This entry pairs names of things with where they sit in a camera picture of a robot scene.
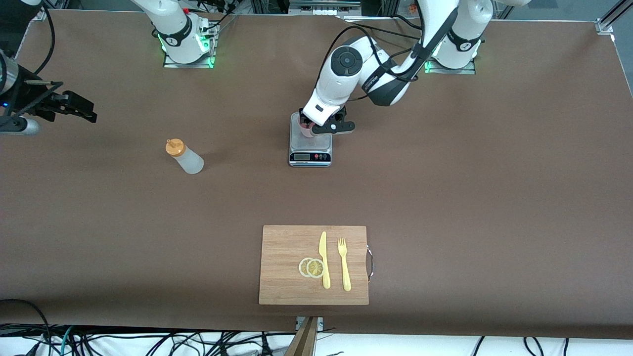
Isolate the sauce bottle with orange cap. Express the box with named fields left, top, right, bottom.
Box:
left=166, top=139, right=204, bottom=175

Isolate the yellow plastic fork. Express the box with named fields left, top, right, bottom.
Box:
left=338, top=238, right=352, bottom=291

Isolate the wooden cutting board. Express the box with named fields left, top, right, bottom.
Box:
left=259, top=225, right=374, bottom=306

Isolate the brown table cover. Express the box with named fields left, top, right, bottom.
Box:
left=0, top=9, right=633, bottom=340

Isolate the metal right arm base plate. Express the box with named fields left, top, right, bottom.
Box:
left=163, top=20, right=218, bottom=69

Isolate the black looped floor cable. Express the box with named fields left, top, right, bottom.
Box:
left=0, top=299, right=52, bottom=356

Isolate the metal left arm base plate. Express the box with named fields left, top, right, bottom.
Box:
left=424, top=27, right=476, bottom=75

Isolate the teal floor cable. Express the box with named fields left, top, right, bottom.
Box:
left=47, top=326, right=75, bottom=356

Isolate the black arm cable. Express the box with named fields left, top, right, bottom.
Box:
left=320, top=22, right=446, bottom=102
left=30, top=0, right=55, bottom=78

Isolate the wooden post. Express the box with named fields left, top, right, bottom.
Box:
left=286, top=316, right=318, bottom=356

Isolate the silver digital kitchen scale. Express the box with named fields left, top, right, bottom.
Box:
left=289, top=112, right=332, bottom=168

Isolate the white power strip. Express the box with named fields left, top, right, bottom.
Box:
left=289, top=0, right=362, bottom=16

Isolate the black base power cable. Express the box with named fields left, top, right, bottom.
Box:
left=341, top=15, right=421, bottom=43

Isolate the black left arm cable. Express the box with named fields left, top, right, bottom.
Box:
left=320, top=22, right=446, bottom=102

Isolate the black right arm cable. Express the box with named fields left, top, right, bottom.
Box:
left=30, top=0, right=55, bottom=78

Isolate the yellow plastic knife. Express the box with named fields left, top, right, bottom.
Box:
left=319, top=231, right=331, bottom=289

